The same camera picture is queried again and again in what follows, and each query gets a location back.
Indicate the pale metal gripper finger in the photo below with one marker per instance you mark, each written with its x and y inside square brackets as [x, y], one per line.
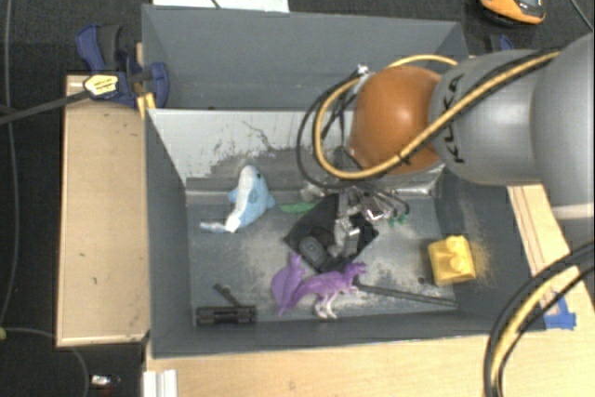
[340, 242]
[354, 242]

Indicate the black flat case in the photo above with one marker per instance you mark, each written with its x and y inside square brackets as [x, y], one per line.
[316, 218]

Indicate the purple toy fox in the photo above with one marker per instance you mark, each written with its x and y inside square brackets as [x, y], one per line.
[321, 286]

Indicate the green flat leaf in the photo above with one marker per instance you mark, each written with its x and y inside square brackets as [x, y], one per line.
[297, 207]

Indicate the small white lump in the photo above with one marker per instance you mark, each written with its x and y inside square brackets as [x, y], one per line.
[309, 191]

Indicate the dark metal rod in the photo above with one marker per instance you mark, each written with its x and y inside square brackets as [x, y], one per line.
[409, 296]

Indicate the yellow toy brick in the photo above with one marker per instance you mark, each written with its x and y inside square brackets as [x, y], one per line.
[453, 262]

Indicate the blue and white toy dolphin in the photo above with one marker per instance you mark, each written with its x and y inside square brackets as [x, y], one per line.
[248, 197]

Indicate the black brush tool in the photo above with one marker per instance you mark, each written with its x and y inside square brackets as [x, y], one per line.
[225, 315]

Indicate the grey metal bin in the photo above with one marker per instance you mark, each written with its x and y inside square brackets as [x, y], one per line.
[223, 60]

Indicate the pale wood flat board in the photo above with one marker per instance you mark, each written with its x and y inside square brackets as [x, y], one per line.
[104, 209]

